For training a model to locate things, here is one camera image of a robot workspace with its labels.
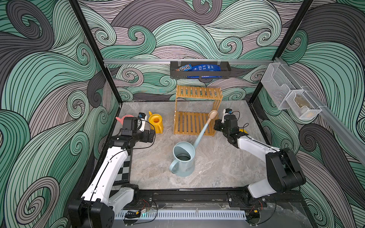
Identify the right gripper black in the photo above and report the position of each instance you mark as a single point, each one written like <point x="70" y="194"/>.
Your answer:
<point x="218" y="126"/>

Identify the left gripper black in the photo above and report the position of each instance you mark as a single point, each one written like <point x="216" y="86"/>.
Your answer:
<point x="145" y="138"/>

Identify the yellow watering can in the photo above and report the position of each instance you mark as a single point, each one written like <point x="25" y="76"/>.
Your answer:
<point x="156" y="121"/>

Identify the pink watering can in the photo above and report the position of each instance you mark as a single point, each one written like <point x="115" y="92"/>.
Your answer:
<point x="121" y="120"/>

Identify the light blue watering can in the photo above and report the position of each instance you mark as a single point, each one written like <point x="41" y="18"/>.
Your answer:
<point x="184" y="152"/>

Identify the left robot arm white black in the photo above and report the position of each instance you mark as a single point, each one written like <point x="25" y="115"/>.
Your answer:
<point x="97" y="207"/>

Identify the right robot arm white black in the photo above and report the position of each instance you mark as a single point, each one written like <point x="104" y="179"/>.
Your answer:
<point x="283" y="169"/>

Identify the wooden slatted shelf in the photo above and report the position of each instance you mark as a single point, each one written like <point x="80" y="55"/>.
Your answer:
<point x="192" y="122"/>

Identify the yellow triangular plastic piece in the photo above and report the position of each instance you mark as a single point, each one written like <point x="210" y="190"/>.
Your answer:
<point x="242" y="130"/>

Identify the black white chessboard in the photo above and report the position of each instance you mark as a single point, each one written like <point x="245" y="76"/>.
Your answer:
<point x="123" y="175"/>

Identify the blue snack bag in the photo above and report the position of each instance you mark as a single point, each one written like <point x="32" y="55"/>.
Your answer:
<point x="205" y="68"/>

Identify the m&m candy packet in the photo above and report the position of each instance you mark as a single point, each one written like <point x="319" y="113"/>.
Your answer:
<point x="187" y="67"/>

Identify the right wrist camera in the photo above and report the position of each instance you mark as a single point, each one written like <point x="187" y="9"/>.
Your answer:
<point x="226" y="112"/>

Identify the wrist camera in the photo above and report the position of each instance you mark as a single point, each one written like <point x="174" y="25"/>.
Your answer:
<point x="226" y="112"/>
<point x="141" y="121"/>

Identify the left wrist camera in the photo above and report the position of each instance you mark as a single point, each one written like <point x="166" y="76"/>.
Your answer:
<point x="141" y="121"/>

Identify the dark metal wall basket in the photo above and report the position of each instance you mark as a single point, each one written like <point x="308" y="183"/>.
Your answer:
<point x="224" y="73"/>

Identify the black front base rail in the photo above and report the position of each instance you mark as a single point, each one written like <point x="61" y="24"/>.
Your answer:
<point x="235" y="197"/>

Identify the clear plastic wall bin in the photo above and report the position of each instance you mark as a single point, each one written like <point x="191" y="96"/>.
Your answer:
<point x="287" y="93"/>

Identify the aluminium wall rail back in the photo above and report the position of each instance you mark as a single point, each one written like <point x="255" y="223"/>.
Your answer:
<point x="167" y="61"/>

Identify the aluminium wall rail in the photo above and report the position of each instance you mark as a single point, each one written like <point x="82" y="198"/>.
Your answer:
<point x="167" y="61"/>
<point x="342" y="132"/>

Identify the white perforated cable duct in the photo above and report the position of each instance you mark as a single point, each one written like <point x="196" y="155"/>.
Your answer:
<point x="194" y="215"/>

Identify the aluminium wall rail right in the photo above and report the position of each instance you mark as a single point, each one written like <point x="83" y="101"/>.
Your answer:
<point x="342" y="132"/>

